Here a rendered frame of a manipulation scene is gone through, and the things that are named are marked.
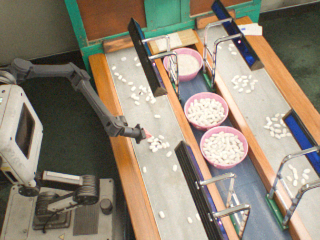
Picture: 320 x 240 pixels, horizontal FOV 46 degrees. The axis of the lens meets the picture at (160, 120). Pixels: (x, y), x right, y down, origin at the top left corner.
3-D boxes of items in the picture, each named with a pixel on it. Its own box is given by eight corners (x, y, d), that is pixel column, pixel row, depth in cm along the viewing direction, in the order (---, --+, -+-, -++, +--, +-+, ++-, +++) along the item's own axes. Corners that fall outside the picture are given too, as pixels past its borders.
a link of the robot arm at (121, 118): (107, 136, 196) (116, 125, 192) (102, 121, 203) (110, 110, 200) (125, 140, 204) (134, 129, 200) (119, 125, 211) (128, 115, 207)
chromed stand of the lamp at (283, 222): (282, 232, 188) (303, 192, 152) (264, 197, 200) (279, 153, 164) (316, 220, 190) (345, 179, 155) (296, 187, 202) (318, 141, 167)
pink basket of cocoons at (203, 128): (204, 143, 223) (204, 134, 216) (175, 116, 237) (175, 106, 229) (236, 119, 232) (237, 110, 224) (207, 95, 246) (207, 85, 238)
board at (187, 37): (154, 54, 260) (154, 52, 259) (148, 40, 269) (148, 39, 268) (198, 42, 264) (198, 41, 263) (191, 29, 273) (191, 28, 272)
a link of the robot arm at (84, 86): (69, 83, 212) (78, 69, 207) (76, 84, 217) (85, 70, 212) (107, 139, 195) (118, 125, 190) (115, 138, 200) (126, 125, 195)
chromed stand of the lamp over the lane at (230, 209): (207, 256, 183) (211, 222, 148) (194, 219, 195) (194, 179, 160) (243, 245, 185) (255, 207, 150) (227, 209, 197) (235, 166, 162)
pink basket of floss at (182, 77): (191, 90, 249) (191, 80, 242) (157, 76, 259) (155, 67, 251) (208, 65, 262) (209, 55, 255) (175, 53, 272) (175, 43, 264)
